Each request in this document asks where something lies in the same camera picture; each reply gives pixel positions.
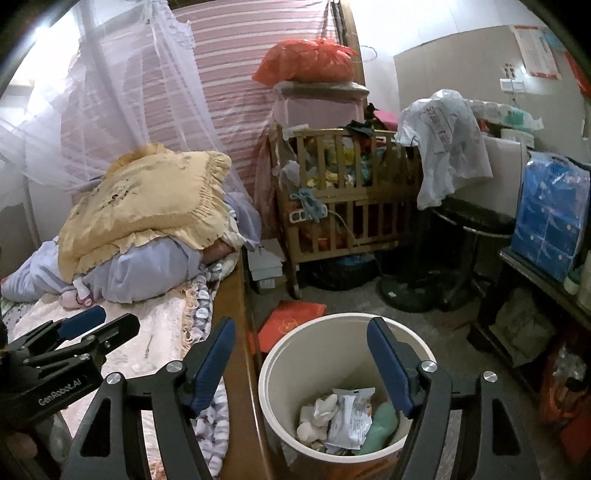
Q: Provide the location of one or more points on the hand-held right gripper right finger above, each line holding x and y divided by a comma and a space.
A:
390, 364

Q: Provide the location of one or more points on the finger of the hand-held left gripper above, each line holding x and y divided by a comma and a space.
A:
120, 330
83, 318

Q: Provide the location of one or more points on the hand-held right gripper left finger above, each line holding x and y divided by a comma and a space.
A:
214, 364

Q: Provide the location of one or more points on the large white printed packet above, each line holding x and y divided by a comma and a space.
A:
351, 415

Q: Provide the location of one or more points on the green pink towel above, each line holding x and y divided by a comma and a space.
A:
378, 429

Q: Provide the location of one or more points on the white trash bin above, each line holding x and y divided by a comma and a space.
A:
286, 369

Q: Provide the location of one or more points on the beige paper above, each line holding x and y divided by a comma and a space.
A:
323, 408

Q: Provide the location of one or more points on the white bottle pink label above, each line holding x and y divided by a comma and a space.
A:
83, 295

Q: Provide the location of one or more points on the pink rolled cloth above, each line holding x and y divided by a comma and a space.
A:
69, 299

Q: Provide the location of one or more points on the pink fringed bed cover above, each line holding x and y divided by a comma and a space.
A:
152, 332

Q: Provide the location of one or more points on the grey blue blanket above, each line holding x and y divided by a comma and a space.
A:
138, 272

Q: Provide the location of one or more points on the printed fleece blanket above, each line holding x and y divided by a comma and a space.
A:
203, 300

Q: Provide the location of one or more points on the black fan base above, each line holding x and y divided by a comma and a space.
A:
406, 295

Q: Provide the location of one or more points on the black plastic bag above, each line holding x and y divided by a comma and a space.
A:
341, 272

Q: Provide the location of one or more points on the white paper box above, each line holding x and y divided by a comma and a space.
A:
265, 272

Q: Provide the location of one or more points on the yellow frilled pillow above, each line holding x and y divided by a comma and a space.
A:
152, 207

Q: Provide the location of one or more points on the grey green bag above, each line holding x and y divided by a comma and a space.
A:
521, 327

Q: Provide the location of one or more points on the wooden crib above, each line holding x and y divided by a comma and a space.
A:
351, 217

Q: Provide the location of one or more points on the dark shelf unit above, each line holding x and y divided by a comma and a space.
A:
531, 272

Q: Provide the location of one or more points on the black stool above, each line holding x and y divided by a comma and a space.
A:
475, 219

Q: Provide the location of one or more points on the white power strip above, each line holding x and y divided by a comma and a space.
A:
296, 217

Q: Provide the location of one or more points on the blue grey rag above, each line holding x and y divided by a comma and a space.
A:
309, 203

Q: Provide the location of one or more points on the orange plastic bag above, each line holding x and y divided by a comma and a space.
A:
568, 415

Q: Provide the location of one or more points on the blue tissue pack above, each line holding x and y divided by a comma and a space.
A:
545, 217

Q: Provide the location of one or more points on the white mosquito net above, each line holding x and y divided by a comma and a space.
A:
115, 92

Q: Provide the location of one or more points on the white plastic bag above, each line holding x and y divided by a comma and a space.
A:
438, 138

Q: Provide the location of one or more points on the pink storage box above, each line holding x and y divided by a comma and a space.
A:
314, 113

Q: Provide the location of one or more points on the pink striped mattress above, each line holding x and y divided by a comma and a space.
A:
240, 92

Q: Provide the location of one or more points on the clear wrapped tissue pack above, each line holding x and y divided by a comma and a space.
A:
512, 117

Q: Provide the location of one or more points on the cardboard sheet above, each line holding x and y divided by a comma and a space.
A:
452, 64

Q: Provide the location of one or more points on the red plastic bag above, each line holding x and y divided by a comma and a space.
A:
304, 62

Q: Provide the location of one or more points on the white wall switch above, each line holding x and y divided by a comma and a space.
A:
512, 84

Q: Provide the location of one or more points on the wall poster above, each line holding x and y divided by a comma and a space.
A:
538, 50

